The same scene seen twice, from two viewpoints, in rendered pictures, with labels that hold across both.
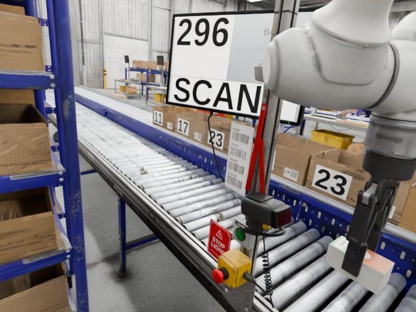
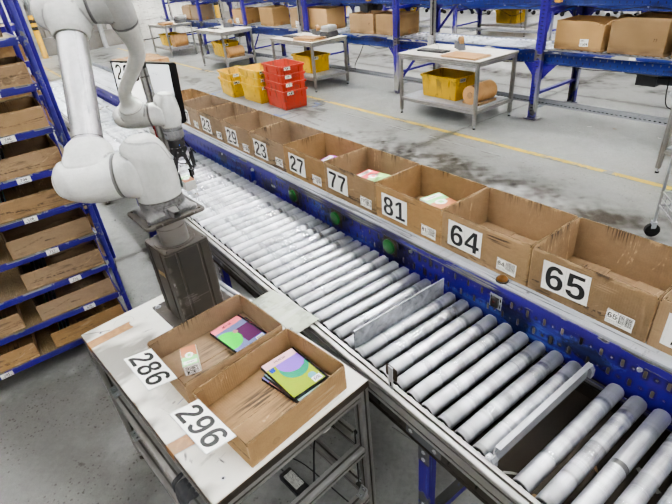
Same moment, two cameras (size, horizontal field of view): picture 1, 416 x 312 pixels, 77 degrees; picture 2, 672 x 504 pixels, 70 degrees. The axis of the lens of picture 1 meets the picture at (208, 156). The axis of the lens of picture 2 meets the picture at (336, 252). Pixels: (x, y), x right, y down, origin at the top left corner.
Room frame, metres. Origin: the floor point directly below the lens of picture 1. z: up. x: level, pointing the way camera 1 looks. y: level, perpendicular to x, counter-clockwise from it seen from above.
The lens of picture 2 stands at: (-1.73, -1.22, 1.92)
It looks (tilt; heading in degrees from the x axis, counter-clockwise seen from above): 31 degrees down; 5
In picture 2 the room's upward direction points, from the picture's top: 6 degrees counter-clockwise
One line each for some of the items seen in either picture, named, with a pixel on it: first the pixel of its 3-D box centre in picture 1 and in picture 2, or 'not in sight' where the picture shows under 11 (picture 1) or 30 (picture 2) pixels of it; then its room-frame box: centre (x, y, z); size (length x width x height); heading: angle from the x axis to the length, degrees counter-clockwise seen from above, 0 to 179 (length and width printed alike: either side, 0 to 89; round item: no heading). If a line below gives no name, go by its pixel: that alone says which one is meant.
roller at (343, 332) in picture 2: not in sight; (384, 308); (-0.23, -1.24, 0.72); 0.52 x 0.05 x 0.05; 130
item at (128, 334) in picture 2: not in sight; (211, 358); (-0.48, -0.61, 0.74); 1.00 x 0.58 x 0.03; 46
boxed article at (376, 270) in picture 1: (357, 262); (187, 182); (0.43, -0.31, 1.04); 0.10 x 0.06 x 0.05; 40
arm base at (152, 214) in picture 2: not in sight; (164, 204); (-0.21, -0.48, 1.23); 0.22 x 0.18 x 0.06; 42
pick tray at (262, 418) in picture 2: not in sight; (271, 389); (-0.70, -0.87, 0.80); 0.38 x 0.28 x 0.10; 138
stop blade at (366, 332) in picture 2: not in sight; (401, 312); (-0.30, -1.30, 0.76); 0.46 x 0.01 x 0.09; 130
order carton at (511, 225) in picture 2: not in sight; (505, 232); (-0.09, -1.72, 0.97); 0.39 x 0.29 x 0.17; 40
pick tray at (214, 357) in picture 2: not in sight; (217, 344); (-0.48, -0.65, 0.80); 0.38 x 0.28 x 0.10; 135
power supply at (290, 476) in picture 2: not in sight; (295, 483); (-0.51, -0.82, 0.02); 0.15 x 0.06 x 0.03; 46
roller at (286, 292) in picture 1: (312, 272); (233, 208); (0.77, -0.41, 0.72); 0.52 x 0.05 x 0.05; 130
